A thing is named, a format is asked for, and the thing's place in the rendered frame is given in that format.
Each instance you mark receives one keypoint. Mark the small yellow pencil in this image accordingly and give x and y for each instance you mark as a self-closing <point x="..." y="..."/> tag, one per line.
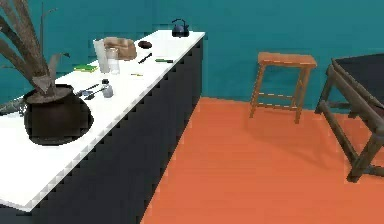
<point x="137" y="74"/>

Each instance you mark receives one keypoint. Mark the orange wooden stool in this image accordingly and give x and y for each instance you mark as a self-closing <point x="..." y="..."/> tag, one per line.
<point x="283" y="85"/>

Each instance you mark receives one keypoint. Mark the brown paper bag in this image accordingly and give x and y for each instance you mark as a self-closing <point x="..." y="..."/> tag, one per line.
<point x="121" y="47"/>

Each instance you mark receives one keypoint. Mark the clear glass cup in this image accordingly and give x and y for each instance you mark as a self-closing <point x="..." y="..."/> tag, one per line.
<point x="113" y="61"/>

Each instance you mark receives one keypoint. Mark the white paper roll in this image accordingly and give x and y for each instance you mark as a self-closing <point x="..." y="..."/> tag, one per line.
<point x="101" y="56"/>

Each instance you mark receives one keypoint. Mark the grey pepper shaker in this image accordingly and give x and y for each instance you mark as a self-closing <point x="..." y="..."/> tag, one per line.
<point x="107" y="89"/>

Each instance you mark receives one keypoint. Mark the dark wooden table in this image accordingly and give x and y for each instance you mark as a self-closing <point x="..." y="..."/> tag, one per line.
<point x="358" y="110"/>

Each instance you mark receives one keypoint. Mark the potted plant in dark pot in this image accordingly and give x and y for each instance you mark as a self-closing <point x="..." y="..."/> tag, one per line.
<point x="55" y="113"/>

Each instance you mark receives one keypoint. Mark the dark blue kettle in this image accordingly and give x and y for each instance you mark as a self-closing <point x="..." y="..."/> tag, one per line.
<point x="180" y="30"/>

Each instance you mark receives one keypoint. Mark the black counter with white top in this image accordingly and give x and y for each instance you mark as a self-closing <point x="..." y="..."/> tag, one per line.
<point x="126" y="133"/>

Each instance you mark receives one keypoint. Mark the small dark bowl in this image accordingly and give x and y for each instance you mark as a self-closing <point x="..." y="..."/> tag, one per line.
<point x="145" y="44"/>

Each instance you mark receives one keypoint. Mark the dark spoon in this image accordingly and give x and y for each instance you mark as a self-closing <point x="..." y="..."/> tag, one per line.
<point x="92" y="94"/>

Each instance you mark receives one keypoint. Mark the dark fork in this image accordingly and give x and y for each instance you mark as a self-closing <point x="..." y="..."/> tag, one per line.
<point x="87" y="89"/>

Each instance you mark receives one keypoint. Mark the black knife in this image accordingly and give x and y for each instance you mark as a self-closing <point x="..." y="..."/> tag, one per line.
<point x="145" y="58"/>

